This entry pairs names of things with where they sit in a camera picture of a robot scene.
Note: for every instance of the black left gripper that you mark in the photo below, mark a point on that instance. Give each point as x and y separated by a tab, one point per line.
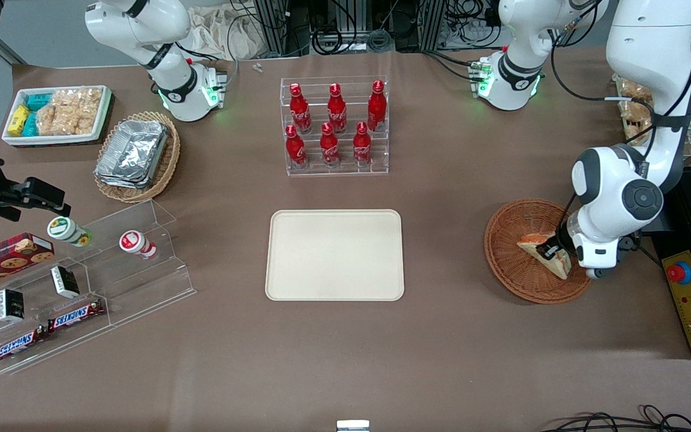
555	246

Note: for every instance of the triangular sandwich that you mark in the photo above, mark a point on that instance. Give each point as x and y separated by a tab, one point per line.
552	269

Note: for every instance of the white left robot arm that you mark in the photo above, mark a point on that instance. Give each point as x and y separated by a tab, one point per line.
645	36

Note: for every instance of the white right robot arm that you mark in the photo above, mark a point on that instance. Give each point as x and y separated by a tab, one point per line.
171	84

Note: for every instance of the brown wicker basket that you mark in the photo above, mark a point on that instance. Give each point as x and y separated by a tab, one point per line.
513	270

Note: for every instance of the aluminium foil tray stack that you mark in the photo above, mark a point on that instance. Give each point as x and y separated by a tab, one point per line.
132	153

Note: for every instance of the light wicker basket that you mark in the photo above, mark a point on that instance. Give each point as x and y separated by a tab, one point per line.
168	162

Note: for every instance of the cream plastic tray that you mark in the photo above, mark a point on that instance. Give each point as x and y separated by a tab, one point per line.
333	255

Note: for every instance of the green lid yogurt cup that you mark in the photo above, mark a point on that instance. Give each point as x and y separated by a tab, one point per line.
66	230

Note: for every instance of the red tartan cookie box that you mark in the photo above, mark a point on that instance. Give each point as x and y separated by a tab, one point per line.
3	258

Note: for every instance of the white plastic bin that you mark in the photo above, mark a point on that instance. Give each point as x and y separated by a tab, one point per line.
51	140

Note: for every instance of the teal snack pack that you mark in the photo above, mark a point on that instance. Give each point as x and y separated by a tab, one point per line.
38	101
30	125

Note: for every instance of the yellow snack pack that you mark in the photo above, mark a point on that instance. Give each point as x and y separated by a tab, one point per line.
18	117

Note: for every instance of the small black snack box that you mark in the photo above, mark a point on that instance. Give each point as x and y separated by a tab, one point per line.
9	305
65	282

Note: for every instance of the rice cracker bag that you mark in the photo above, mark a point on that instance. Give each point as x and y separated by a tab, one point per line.
69	111
638	131
633	89
634	110

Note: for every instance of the red lid yogurt cup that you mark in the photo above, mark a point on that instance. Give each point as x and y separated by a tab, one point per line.
135	243

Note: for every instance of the Snickers chocolate bar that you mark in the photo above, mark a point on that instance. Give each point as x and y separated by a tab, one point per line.
75	316
18	346

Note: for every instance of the red emergency stop button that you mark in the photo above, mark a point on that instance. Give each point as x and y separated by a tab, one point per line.
678	273

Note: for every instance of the black machine base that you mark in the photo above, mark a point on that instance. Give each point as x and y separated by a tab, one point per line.
681	228

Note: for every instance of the clear acrylic tiered stand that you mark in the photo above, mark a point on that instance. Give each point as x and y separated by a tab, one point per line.
141	282

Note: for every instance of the red cola bottle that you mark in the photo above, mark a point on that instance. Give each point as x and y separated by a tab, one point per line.
376	108
299	111
296	150
329	147
361	147
337	111

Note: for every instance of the clear acrylic bottle stand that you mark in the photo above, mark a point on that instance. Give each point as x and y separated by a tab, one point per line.
333	171

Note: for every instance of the white cloth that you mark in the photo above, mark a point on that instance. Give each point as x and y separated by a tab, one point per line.
213	36

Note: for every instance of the small white box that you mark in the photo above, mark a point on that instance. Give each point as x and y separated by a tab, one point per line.
352	427

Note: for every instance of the aluminium frame rack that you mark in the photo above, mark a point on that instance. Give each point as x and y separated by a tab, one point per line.
276	27

